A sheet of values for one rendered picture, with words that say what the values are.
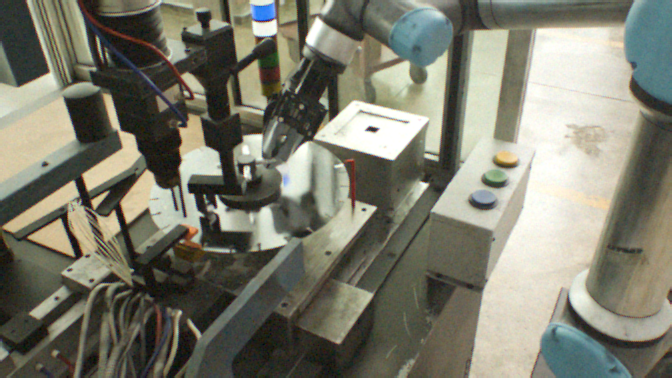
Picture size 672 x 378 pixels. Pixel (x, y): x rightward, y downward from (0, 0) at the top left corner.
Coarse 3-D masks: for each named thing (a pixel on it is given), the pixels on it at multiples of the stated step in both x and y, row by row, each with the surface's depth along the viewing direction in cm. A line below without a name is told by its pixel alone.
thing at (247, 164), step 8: (248, 152) 97; (240, 160) 94; (248, 160) 94; (256, 160) 95; (264, 160) 95; (272, 160) 95; (240, 168) 94; (248, 168) 93; (256, 168) 96; (248, 176) 91
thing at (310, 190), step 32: (192, 160) 105; (288, 160) 104; (320, 160) 103; (160, 192) 97; (288, 192) 96; (320, 192) 96; (160, 224) 90; (192, 224) 90; (224, 224) 90; (256, 224) 89; (288, 224) 89; (320, 224) 89
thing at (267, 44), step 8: (264, 40) 78; (272, 40) 78; (256, 48) 77; (264, 48) 77; (272, 48) 78; (248, 56) 76; (256, 56) 77; (264, 56) 78; (240, 64) 75; (248, 64) 76; (232, 72) 75
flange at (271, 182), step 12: (264, 168) 100; (276, 168) 100; (252, 180) 95; (264, 180) 97; (276, 180) 97; (252, 192) 94; (264, 192) 94; (276, 192) 95; (240, 204) 93; (252, 204) 93
